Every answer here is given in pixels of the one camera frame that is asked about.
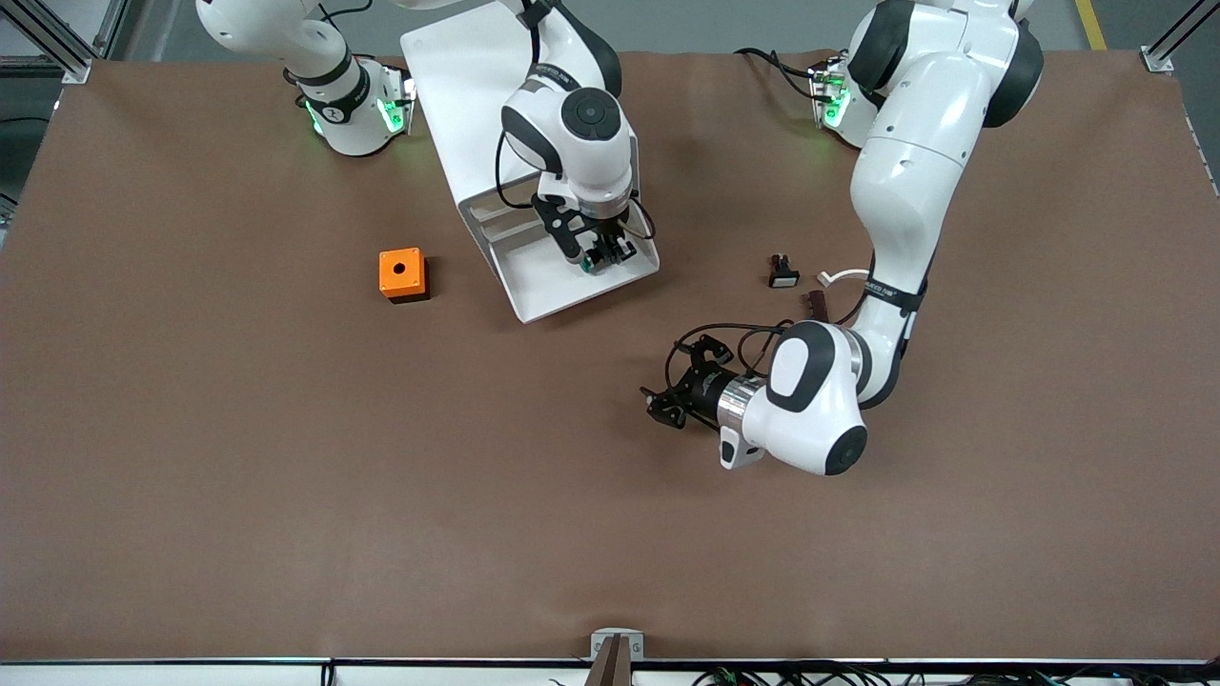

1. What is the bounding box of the white highest cabinet drawer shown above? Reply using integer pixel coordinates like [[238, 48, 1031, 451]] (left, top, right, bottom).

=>
[[467, 184, 542, 222]]

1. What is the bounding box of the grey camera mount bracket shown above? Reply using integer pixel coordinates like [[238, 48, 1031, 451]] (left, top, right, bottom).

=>
[[583, 629, 645, 686]]

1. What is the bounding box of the orange box with hole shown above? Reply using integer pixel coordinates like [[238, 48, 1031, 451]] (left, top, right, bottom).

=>
[[378, 248, 430, 304]]

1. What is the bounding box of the aluminium frame profile with bracket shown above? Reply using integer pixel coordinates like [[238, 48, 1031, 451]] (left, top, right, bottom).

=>
[[1142, 0, 1220, 72], [0, 0, 93, 85]]

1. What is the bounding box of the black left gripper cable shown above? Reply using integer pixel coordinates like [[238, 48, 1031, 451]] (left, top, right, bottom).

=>
[[662, 322, 797, 382]]

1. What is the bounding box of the white lowest cabinet drawer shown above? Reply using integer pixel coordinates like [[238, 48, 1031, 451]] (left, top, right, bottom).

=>
[[494, 224, 661, 325]]

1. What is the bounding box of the tangled black cable bundle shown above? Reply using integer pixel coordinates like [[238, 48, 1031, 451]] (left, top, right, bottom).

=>
[[548, 667, 1220, 686]]

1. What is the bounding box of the black arm base cable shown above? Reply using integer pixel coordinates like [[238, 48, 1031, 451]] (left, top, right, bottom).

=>
[[734, 46, 825, 96]]

